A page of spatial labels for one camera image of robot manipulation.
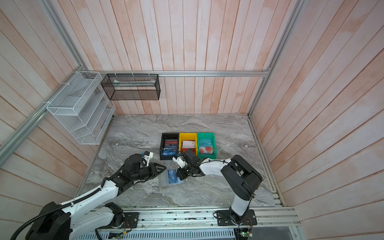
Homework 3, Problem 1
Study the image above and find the blue credit card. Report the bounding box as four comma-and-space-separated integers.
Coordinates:
168, 170, 179, 184

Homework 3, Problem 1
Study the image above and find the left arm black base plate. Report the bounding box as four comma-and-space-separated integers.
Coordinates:
115, 212, 139, 229

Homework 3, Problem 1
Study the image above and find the white wire mesh shelf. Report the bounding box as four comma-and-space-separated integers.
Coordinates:
47, 71, 116, 145

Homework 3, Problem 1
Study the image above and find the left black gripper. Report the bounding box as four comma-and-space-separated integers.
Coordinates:
131, 162, 167, 181

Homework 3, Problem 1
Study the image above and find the yellow plastic bin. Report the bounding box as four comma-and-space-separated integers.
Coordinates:
179, 133, 198, 155

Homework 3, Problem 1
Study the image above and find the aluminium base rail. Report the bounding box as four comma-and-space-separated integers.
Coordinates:
123, 207, 301, 231

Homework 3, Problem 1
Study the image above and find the red credit card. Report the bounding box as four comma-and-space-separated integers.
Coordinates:
182, 148, 196, 154

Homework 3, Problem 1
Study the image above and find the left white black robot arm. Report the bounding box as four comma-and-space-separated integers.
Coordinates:
19, 152, 166, 240

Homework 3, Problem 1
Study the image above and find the left aluminium wall rail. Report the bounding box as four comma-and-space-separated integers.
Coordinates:
1, 65, 85, 167

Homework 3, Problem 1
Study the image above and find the black wire mesh basket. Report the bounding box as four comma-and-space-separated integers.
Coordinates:
101, 73, 161, 101

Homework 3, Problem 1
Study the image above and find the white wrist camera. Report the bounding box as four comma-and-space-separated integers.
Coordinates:
173, 156, 186, 168
141, 151, 154, 167

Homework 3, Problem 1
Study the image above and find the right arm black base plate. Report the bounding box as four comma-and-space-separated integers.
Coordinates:
213, 209, 258, 227

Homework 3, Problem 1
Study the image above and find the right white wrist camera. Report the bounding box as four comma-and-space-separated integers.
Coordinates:
173, 156, 186, 168

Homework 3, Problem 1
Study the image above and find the white card in yellow bin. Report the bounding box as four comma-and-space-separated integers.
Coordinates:
182, 140, 196, 148

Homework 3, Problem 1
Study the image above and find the black corrugated cable conduit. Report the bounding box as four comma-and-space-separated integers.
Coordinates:
9, 187, 101, 240

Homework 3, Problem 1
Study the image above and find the black plastic bin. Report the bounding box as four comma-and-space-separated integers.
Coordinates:
160, 133, 180, 161

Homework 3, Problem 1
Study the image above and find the green plastic bin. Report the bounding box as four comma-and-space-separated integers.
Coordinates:
197, 133, 218, 159

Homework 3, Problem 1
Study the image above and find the blue card in black bin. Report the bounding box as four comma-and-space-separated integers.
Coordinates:
161, 149, 178, 157

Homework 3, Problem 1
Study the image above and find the card with red circle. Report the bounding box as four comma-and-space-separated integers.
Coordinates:
199, 147, 214, 155

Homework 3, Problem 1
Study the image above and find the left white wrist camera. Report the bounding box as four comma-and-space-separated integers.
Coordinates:
141, 151, 154, 167

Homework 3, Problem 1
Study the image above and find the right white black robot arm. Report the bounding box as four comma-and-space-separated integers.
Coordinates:
173, 150, 263, 227

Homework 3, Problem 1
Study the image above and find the red card in black bin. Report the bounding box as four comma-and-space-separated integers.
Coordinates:
164, 139, 178, 147

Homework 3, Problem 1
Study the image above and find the horizontal aluminium wall rail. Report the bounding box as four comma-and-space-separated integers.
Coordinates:
96, 70, 270, 78

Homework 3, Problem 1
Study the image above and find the grey card holder wallet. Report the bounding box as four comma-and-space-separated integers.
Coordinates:
159, 170, 185, 188

